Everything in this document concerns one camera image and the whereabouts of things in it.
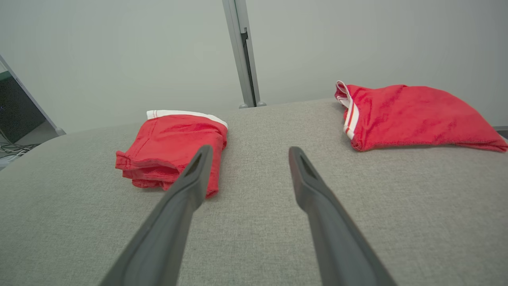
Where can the red Bulls jersey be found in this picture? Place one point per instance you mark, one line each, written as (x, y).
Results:
(416, 115)

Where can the grey wall base rail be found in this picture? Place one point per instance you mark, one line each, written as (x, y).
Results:
(501, 130)

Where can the dark monitor with grey frame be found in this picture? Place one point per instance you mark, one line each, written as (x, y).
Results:
(31, 99)

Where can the grey partition frame post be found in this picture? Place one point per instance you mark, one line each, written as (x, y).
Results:
(237, 47)
(251, 51)

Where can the red shorts white waistband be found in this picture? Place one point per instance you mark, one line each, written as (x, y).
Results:
(170, 143)

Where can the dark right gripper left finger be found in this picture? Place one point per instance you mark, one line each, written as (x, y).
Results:
(166, 230)

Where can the dark green panel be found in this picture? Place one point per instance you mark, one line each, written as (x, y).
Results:
(16, 115)

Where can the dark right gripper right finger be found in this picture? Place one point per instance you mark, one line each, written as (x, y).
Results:
(337, 238)

